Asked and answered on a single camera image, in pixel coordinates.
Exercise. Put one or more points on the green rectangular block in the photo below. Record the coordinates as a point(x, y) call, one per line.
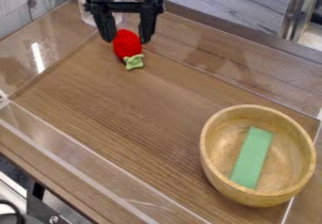
point(252, 158)

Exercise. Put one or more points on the metal stand in background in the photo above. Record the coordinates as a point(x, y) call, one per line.
point(297, 19)

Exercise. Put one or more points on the wooden bowl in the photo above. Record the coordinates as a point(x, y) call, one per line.
point(290, 162)

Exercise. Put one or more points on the red plush strawberry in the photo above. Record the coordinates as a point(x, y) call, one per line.
point(127, 49)

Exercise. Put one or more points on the black table leg clamp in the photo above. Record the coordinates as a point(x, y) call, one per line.
point(27, 209)

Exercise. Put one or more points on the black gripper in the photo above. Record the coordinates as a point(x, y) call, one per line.
point(102, 9)

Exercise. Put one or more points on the clear acrylic tray wall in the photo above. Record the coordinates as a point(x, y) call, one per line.
point(109, 194)

